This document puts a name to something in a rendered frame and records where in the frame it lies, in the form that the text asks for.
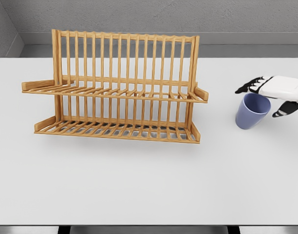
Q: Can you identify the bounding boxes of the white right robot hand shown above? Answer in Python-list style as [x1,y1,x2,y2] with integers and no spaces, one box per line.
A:
[234,75,298,118]

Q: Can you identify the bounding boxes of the blue cup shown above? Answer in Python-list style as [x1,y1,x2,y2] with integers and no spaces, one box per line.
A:
[235,93,272,130]

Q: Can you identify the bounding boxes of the wooden two-tier dish rack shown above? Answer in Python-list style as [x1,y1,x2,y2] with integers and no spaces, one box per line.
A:
[21,29,209,145]

